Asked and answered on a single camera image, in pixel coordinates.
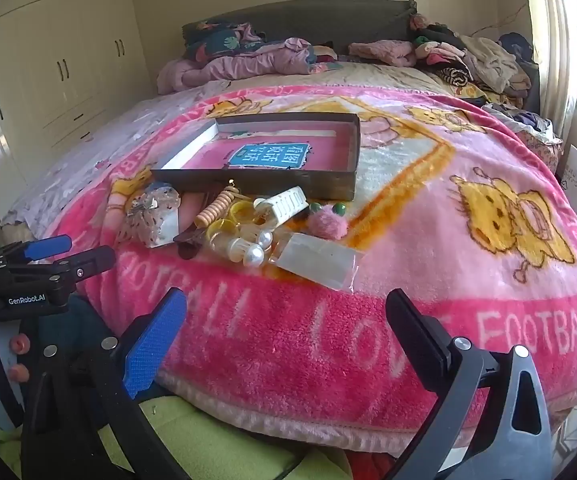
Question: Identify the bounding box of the clear earring card packet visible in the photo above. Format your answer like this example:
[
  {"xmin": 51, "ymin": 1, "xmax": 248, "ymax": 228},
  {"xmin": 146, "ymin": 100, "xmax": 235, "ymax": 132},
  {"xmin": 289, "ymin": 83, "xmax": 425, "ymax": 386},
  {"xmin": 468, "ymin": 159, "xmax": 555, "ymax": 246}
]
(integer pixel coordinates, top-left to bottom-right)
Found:
[{"xmin": 268, "ymin": 234, "xmax": 367, "ymax": 291}]

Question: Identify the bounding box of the cream curtain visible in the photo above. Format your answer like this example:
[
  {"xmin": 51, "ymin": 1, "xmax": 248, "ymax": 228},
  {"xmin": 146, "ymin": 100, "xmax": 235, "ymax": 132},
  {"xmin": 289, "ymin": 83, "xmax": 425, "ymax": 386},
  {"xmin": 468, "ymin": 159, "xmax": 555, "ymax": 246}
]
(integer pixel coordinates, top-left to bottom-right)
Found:
[{"xmin": 521, "ymin": 0, "xmax": 577, "ymax": 131}]

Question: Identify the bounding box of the pink printed cartoon blanket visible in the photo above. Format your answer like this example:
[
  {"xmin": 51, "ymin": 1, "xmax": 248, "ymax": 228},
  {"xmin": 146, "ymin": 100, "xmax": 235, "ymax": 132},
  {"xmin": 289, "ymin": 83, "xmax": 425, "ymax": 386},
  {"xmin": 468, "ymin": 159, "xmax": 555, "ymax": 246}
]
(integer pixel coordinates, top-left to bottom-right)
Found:
[{"xmin": 38, "ymin": 85, "xmax": 577, "ymax": 446}]

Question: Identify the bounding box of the brown claw hair clip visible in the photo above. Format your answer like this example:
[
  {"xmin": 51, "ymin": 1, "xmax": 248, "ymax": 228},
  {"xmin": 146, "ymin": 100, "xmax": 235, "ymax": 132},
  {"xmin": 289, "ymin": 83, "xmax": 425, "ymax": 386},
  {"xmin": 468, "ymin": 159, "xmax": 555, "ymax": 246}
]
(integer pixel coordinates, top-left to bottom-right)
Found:
[{"xmin": 173, "ymin": 227, "xmax": 214, "ymax": 260}]

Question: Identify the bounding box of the pink fuzzy garment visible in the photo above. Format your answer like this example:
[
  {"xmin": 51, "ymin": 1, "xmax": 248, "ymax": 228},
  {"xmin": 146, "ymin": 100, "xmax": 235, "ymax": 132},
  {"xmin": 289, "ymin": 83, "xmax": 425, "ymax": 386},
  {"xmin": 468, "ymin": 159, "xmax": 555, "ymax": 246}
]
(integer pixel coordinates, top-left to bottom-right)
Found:
[{"xmin": 349, "ymin": 40, "xmax": 417, "ymax": 67}]

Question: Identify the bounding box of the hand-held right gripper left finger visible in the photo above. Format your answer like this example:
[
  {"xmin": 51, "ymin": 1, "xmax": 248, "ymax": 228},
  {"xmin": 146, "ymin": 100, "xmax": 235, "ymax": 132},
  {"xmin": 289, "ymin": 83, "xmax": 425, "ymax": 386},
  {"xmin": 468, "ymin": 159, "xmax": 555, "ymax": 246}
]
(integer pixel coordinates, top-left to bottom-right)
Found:
[{"xmin": 21, "ymin": 287, "xmax": 189, "ymax": 480}]

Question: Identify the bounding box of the clear bag of yellow bangles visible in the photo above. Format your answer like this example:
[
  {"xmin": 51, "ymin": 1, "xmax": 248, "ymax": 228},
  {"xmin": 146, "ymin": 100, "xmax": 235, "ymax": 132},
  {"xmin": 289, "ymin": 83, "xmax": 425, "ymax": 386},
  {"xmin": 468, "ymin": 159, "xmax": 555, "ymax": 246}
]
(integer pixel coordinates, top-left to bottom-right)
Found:
[{"xmin": 204, "ymin": 199, "xmax": 275, "ymax": 256}]

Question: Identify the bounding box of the beige patterned bed sheet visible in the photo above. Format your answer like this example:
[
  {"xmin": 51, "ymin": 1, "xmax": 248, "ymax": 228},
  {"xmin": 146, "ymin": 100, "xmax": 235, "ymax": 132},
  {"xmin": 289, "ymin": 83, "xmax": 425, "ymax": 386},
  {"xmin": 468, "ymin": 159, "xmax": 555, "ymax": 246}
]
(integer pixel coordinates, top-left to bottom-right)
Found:
[{"xmin": 228, "ymin": 60, "xmax": 449, "ymax": 96}]

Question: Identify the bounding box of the pink sheer bow hair clip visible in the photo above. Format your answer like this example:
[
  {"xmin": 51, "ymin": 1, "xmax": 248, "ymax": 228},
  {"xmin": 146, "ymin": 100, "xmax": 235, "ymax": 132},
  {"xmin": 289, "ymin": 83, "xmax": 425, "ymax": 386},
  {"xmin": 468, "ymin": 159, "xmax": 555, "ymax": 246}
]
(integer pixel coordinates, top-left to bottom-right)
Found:
[{"xmin": 118, "ymin": 182, "xmax": 183, "ymax": 250}]

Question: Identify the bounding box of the lilac bed sheet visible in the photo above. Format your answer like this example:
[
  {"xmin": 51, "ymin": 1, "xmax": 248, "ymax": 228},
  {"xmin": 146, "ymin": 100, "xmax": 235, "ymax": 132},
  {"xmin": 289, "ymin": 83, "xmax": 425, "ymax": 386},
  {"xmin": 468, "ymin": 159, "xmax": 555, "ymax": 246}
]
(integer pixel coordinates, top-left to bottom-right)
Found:
[{"xmin": 1, "ymin": 95, "xmax": 209, "ymax": 226}]

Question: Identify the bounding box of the pink crumpled quilt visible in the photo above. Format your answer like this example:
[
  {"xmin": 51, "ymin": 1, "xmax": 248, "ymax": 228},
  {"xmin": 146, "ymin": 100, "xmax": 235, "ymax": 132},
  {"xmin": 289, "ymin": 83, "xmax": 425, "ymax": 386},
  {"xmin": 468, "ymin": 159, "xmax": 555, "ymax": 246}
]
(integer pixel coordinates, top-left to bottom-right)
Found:
[{"xmin": 157, "ymin": 37, "xmax": 319, "ymax": 95}]

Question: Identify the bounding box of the white claw hair clip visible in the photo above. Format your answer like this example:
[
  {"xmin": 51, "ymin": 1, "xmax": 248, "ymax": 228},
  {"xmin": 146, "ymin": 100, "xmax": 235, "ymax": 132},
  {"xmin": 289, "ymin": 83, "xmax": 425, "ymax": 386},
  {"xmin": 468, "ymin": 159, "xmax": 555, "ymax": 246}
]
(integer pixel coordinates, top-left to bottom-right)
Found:
[{"xmin": 253, "ymin": 186, "xmax": 308, "ymax": 228}]

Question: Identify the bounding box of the dark floral pillow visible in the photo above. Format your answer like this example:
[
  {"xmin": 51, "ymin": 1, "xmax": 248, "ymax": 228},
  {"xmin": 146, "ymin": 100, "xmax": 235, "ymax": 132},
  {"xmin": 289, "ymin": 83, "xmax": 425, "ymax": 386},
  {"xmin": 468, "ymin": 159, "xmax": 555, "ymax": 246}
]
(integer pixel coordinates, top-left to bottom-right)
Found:
[{"xmin": 183, "ymin": 20, "xmax": 264, "ymax": 58}]

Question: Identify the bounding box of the cream wardrobe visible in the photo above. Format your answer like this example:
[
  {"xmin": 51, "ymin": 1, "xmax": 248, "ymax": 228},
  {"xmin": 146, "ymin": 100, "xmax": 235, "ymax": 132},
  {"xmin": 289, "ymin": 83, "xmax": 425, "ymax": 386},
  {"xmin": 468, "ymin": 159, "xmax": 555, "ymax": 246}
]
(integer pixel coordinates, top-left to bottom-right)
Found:
[{"xmin": 0, "ymin": 0, "xmax": 152, "ymax": 201}]

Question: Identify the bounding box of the brown cardboard box pink inside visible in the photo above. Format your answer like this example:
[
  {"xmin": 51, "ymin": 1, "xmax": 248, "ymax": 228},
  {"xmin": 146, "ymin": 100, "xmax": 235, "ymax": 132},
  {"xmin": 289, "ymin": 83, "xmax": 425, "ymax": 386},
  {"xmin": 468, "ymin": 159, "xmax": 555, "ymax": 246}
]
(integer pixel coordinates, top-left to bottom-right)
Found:
[{"xmin": 151, "ymin": 112, "xmax": 362, "ymax": 202}]

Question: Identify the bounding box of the green fleece garment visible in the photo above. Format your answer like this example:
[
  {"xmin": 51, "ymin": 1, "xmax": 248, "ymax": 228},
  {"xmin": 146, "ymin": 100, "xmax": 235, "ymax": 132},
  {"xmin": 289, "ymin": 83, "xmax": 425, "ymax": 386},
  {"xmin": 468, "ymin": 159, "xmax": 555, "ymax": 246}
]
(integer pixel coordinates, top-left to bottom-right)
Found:
[{"xmin": 0, "ymin": 395, "xmax": 349, "ymax": 480}]

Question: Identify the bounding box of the red cloth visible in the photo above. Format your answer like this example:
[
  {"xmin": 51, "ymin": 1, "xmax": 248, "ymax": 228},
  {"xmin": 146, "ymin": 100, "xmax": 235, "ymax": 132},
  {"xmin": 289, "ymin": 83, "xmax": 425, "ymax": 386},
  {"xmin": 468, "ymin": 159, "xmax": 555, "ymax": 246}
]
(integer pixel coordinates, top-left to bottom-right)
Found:
[{"xmin": 346, "ymin": 450, "xmax": 409, "ymax": 480}]

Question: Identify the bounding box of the beige spiral hair tie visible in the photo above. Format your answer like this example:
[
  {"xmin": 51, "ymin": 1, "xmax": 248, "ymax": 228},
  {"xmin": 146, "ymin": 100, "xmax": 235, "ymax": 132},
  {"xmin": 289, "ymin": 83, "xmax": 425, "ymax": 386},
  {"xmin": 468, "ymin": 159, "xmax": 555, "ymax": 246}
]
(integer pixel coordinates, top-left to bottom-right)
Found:
[{"xmin": 194, "ymin": 185, "xmax": 242, "ymax": 229}]

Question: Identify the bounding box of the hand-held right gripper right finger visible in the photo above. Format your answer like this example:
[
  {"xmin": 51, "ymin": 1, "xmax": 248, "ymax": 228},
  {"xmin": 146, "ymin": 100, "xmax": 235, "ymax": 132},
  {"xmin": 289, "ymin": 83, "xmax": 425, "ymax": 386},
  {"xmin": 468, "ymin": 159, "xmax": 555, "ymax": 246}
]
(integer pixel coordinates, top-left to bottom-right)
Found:
[{"xmin": 386, "ymin": 289, "xmax": 554, "ymax": 480}]

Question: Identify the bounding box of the dark teal cloth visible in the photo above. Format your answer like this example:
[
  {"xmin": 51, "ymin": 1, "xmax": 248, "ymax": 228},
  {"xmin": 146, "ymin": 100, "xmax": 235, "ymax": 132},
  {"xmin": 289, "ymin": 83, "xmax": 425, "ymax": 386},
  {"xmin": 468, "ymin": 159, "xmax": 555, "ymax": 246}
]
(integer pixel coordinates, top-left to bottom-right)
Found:
[{"xmin": 66, "ymin": 295, "xmax": 139, "ymax": 356}]

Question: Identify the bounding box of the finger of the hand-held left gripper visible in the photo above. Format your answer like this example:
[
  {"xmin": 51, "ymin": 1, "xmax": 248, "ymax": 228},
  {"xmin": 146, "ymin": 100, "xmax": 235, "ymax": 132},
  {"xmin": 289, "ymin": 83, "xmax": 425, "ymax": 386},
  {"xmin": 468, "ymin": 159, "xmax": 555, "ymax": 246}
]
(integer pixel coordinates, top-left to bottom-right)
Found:
[
  {"xmin": 38, "ymin": 246, "xmax": 116, "ymax": 288},
  {"xmin": 0, "ymin": 235, "xmax": 72, "ymax": 272}
]

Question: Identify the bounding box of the pink pompom green bead tie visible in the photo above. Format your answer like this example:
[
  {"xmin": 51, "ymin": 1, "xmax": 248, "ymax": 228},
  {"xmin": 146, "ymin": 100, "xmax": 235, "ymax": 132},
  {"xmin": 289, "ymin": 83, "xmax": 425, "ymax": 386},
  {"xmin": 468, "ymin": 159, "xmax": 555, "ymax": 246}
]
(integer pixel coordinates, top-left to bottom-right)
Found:
[{"xmin": 309, "ymin": 201, "xmax": 349, "ymax": 238}]

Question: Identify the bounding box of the pile of mixed clothes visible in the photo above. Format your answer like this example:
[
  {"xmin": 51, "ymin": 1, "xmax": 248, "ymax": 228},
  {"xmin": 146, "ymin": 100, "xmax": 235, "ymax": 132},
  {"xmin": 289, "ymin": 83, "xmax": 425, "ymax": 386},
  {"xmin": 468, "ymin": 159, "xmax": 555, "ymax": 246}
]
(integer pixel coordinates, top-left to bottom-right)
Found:
[{"xmin": 411, "ymin": 12, "xmax": 539, "ymax": 106}]

